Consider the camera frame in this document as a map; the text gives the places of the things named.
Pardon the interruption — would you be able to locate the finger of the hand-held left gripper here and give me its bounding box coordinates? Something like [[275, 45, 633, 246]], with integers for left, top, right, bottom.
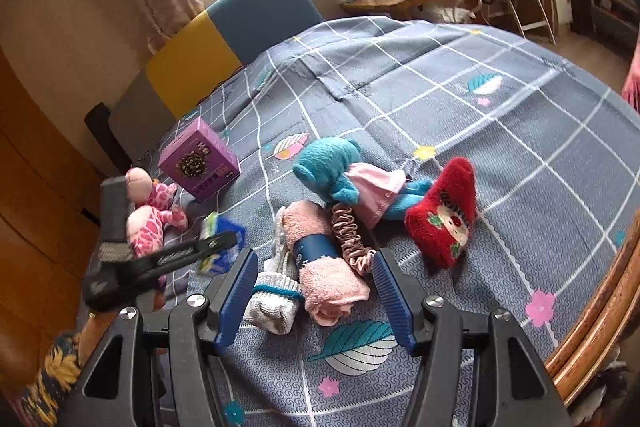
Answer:
[[145, 229, 240, 280]]

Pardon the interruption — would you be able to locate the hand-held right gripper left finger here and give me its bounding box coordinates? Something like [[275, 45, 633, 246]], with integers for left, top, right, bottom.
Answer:
[[65, 248, 260, 427]]

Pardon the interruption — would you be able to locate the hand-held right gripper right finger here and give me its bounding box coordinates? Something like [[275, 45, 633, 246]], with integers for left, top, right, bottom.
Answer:
[[371, 248, 571, 427]]

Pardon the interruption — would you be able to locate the blue white tissue packet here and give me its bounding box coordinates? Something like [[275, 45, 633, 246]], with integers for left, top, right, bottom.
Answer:
[[197, 212, 247, 275]]

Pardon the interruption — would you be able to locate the white sock with teal band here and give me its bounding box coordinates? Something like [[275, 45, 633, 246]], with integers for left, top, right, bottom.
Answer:
[[243, 206, 305, 336]]

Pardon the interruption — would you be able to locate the pink towel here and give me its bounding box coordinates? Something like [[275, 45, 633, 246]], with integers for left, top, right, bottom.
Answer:
[[280, 201, 372, 327]]

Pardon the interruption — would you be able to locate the blue teddy plush toy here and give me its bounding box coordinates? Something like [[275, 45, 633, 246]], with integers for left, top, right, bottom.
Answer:
[[292, 138, 436, 228]]

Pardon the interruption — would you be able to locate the person's left forearm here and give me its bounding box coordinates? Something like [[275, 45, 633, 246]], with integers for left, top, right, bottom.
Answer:
[[20, 309, 121, 427]]

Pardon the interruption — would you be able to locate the pink giraffe plush toy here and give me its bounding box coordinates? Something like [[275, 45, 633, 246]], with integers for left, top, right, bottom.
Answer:
[[124, 167, 188, 258]]

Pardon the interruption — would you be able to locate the pink coil scrunchie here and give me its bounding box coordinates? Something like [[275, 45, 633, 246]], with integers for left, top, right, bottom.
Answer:
[[330, 203, 376, 278]]

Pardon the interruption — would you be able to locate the red fluffy sock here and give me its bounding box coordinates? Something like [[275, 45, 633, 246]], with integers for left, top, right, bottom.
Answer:
[[404, 157, 478, 269]]

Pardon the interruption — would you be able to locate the purple cardboard box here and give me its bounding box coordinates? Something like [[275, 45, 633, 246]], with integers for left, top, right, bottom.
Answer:
[[158, 117, 242, 202]]

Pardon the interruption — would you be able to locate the wooden wardrobe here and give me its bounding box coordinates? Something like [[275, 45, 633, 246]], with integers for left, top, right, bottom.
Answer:
[[0, 52, 121, 358]]

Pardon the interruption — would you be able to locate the grey yellow blue headboard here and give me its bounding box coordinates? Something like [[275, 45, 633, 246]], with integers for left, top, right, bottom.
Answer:
[[109, 0, 325, 160]]

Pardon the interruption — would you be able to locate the grey checked bedsheet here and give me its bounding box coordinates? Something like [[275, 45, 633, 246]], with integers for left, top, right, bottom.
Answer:
[[75, 14, 640, 427]]

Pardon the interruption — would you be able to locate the wooden bed frame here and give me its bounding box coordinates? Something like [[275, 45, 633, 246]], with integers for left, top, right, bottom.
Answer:
[[542, 212, 640, 408]]

